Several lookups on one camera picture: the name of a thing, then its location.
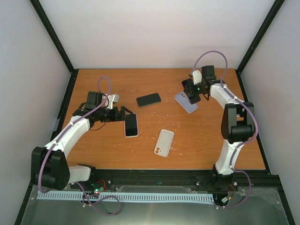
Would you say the white-edged black phone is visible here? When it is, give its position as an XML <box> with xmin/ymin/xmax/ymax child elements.
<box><xmin>124</xmin><ymin>113</ymin><xmax>138</xmax><ymax>137</ymax></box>

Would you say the cream phone case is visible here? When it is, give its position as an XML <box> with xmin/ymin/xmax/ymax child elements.
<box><xmin>123</xmin><ymin>112</ymin><xmax>139</xmax><ymax>138</ymax></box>
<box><xmin>154</xmin><ymin>129</ymin><xmax>174</xmax><ymax>157</ymax></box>

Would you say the red-edged black phone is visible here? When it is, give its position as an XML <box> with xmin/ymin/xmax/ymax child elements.
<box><xmin>181</xmin><ymin>78</ymin><xmax>201</xmax><ymax>104</ymax></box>

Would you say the green-edged black phone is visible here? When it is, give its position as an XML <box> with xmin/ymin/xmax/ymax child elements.
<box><xmin>136</xmin><ymin>93</ymin><xmax>161</xmax><ymax>107</ymax></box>

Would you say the lavender phone case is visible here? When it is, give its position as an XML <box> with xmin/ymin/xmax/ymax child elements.
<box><xmin>174</xmin><ymin>92</ymin><xmax>198</xmax><ymax>113</ymax></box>

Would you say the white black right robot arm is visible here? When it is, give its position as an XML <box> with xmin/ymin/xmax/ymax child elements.
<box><xmin>182</xmin><ymin>66</ymin><xmax>257</xmax><ymax>175</ymax></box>

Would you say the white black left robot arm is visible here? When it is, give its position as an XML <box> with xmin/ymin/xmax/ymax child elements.
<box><xmin>31</xmin><ymin>91</ymin><xmax>133</xmax><ymax>193</ymax></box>

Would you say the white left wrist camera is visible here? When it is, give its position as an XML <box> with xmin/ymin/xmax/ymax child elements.
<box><xmin>106</xmin><ymin>94</ymin><xmax>120</xmax><ymax>109</ymax></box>

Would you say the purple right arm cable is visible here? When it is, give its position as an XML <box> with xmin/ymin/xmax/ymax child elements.
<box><xmin>192</xmin><ymin>50</ymin><xmax>260</xmax><ymax>209</ymax></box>

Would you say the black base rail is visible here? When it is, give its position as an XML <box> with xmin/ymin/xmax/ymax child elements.
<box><xmin>31</xmin><ymin>168</ymin><xmax>282</xmax><ymax>195</ymax></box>

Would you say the black corner frame post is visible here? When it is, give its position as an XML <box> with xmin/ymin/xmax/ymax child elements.
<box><xmin>236</xmin><ymin>0</ymin><xmax>285</xmax><ymax>75</ymax></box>

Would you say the light blue cable duct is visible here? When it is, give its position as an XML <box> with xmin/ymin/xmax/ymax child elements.
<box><xmin>37</xmin><ymin>191</ymin><xmax>214</xmax><ymax>204</ymax></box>

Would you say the black left frame post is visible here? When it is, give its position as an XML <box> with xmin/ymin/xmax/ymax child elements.
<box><xmin>30</xmin><ymin>0</ymin><xmax>75</xmax><ymax>74</ymax></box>

